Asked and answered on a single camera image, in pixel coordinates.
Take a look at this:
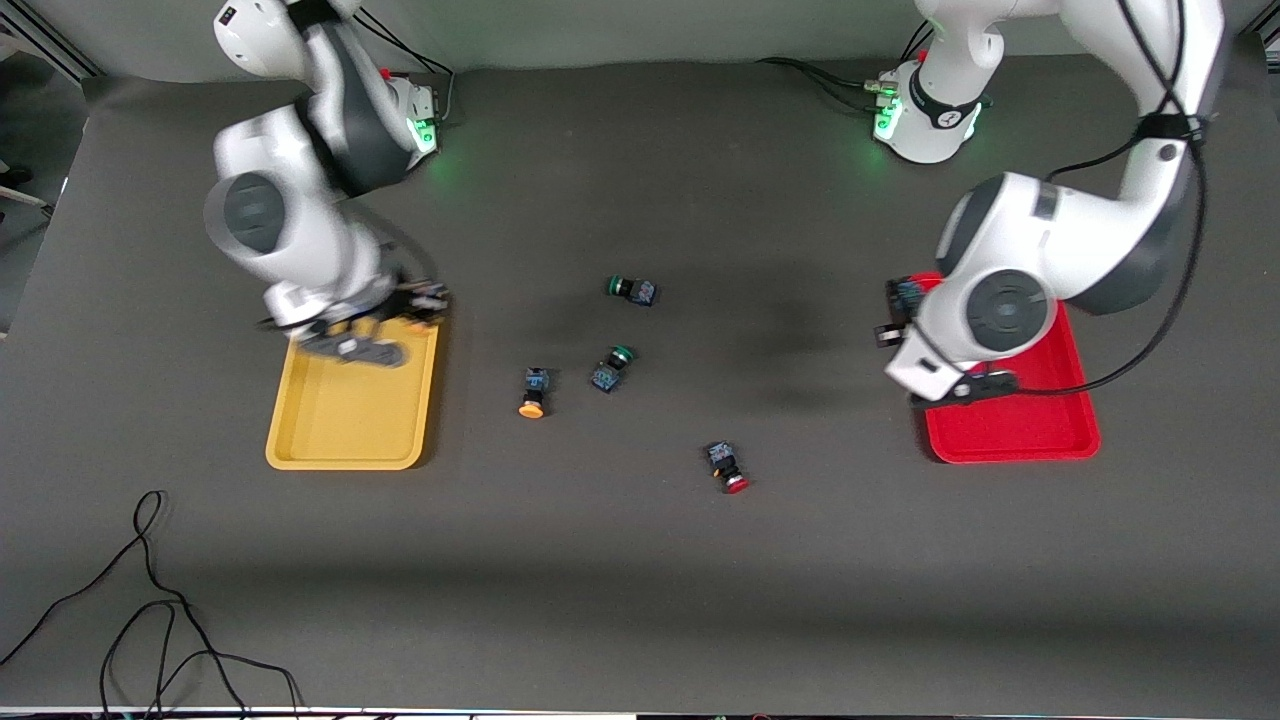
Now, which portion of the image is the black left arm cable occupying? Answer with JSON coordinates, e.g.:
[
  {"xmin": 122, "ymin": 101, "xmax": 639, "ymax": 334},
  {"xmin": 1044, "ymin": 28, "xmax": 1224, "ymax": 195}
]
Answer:
[{"xmin": 960, "ymin": 0, "xmax": 1216, "ymax": 399}]

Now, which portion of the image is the yellow plastic tray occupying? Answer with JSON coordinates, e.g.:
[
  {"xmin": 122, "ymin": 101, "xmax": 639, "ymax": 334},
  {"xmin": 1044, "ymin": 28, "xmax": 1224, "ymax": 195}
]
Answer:
[{"xmin": 265, "ymin": 318, "xmax": 442, "ymax": 471}]

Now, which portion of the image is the loose black cable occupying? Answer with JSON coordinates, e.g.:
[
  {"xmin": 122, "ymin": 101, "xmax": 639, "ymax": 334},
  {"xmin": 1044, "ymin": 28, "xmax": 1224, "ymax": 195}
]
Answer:
[{"xmin": 0, "ymin": 490, "xmax": 301, "ymax": 720}]

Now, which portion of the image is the red plastic tray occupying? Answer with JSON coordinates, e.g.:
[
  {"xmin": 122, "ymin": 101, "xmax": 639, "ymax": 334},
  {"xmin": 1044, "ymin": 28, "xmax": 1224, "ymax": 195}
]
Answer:
[{"xmin": 912, "ymin": 272, "xmax": 1102, "ymax": 465}]

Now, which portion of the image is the black right base cable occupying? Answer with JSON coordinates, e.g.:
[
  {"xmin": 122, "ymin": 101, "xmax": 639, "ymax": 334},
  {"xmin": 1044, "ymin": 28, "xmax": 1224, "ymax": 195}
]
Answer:
[{"xmin": 355, "ymin": 5, "xmax": 457, "ymax": 127}]

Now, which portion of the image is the aluminium frame rail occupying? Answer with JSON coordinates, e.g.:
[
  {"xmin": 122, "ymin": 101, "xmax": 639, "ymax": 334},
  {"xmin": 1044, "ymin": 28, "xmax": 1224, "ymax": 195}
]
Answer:
[{"xmin": 0, "ymin": 18, "xmax": 103, "ymax": 83}]

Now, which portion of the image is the black left base cable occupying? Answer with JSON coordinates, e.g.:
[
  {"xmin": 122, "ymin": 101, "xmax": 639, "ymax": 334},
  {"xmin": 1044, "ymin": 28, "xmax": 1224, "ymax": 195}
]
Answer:
[{"xmin": 755, "ymin": 20, "xmax": 936, "ymax": 113}]

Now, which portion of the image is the black base cable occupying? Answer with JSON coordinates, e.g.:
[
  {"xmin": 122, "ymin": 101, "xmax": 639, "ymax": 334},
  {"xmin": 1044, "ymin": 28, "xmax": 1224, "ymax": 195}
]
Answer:
[
  {"xmin": 755, "ymin": 20, "xmax": 936, "ymax": 113},
  {"xmin": 355, "ymin": 5, "xmax": 457, "ymax": 127}
]

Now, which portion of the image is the dark grey table mat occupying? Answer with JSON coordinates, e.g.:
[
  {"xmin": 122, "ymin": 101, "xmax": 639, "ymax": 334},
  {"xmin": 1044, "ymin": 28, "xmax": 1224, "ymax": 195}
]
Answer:
[{"xmin": 0, "ymin": 45, "xmax": 1280, "ymax": 716}]

